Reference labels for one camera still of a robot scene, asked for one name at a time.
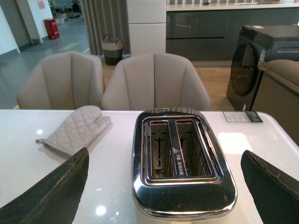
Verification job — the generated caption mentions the red fire extinguisher box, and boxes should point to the red fire extinguisher box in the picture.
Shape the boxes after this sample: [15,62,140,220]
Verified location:
[44,19,60,40]

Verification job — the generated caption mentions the woven laundry basket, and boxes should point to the woven laundry basket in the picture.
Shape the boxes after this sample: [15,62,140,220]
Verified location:
[101,34,123,65]

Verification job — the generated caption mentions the beige upholstered chair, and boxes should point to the beige upholstered chair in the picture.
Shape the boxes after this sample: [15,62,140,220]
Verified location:
[101,53,211,111]
[16,51,105,110]

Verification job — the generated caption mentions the left beige upholstered chair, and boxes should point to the left beige upholstered chair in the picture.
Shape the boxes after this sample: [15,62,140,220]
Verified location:
[16,51,105,110]

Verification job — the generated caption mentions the black white label card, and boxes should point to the black white label card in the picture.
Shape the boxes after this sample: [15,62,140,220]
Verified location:
[223,111,263,123]

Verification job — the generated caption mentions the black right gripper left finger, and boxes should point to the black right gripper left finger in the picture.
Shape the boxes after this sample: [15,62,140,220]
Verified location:
[0,147,89,224]

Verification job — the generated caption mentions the white refrigerator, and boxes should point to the white refrigerator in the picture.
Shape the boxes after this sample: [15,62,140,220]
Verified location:
[127,0,166,56]

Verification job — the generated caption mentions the grey kitchen counter cabinet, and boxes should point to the grey kitchen counter cabinet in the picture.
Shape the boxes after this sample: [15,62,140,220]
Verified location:
[166,3,299,61]

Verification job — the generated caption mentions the chrome white two-slot toaster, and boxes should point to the chrome white two-slot toaster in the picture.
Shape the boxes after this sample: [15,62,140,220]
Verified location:
[131,108,237,224]

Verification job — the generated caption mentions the dark grey washing machine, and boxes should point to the dark grey washing machine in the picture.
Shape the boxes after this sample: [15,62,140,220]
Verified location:
[226,25,299,111]

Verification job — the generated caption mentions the right beige upholstered chair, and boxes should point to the right beige upholstered chair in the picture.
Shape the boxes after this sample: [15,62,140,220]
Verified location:
[101,53,211,111]

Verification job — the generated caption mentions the beige sofa armrest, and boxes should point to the beige sofa armrest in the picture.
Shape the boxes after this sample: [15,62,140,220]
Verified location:
[252,59,299,144]

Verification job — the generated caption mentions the beige quilted oven mitt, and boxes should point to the beige quilted oven mitt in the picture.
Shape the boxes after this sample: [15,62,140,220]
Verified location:
[36,105,111,156]

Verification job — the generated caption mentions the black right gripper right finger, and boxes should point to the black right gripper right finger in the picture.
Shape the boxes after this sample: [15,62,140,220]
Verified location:
[241,150,299,224]

